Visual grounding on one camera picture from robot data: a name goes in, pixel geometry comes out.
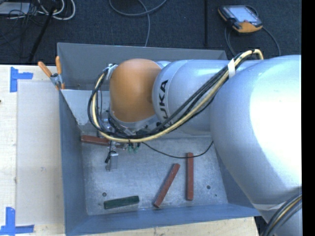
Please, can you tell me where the red-brown flat block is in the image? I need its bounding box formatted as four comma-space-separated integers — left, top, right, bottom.
153, 163, 181, 208
81, 135, 124, 149
185, 152, 194, 202

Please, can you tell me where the grey metal bin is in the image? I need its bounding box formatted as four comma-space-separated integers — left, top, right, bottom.
56, 42, 262, 236

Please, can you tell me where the dark green flat block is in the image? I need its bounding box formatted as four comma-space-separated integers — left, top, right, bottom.
103, 195, 140, 210

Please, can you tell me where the pale flat board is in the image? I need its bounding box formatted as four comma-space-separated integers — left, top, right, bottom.
15, 79, 65, 226

